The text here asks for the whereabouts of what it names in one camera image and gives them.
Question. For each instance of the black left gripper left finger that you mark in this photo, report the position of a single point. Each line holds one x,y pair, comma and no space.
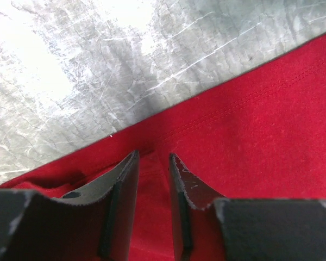
93,222

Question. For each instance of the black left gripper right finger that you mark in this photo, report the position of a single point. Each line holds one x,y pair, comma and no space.
209,226

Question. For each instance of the red t shirt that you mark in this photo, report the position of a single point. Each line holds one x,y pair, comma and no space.
262,135

